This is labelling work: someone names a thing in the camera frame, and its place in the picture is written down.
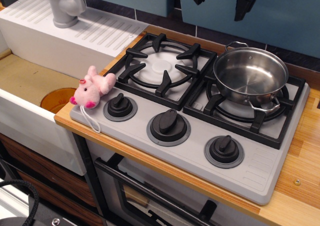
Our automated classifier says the stainless steel pan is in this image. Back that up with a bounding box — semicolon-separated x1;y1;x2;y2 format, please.
213;41;289;113

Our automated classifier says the pink stuffed pig toy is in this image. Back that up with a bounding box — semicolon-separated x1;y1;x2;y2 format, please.
69;65;117;134

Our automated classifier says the grey toy stove top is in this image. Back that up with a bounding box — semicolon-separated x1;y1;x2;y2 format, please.
70;33;310;205

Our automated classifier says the black middle stove knob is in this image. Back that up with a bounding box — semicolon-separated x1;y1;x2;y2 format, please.
146;109;191;147

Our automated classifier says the black stove knob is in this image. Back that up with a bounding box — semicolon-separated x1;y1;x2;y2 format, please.
103;93;138;122
204;135;245;169
146;109;191;147

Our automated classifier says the black left stove knob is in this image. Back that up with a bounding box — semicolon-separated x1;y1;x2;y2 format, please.
103;93;138;122

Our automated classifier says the black right stove knob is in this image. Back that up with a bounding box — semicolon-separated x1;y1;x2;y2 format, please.
204;135;245;169

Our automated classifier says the black left burner grate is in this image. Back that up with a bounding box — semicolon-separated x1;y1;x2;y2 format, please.
108;33;217;111

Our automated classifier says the black burner grate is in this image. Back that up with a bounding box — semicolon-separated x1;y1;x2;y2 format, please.
108;33;217;111
183;66;310;150

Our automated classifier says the black right burner grate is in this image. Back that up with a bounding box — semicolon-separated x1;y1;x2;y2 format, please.
183;66;310;150

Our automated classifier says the grey toy faucet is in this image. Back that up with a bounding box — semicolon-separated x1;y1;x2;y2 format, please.
49;0;86;29

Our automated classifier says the white toy sink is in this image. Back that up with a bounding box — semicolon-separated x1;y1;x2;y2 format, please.
0;0;147;176

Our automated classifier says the orange plastic sink drain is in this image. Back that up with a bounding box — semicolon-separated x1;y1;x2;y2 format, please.
40;87;76;114

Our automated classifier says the toy oven door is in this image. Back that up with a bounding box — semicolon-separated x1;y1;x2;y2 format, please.
94;153;263;226

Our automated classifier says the black oven door handle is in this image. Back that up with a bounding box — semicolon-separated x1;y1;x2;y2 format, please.
94;153;217;226

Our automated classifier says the black braided cable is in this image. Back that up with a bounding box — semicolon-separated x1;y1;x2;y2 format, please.
0;179;41;226

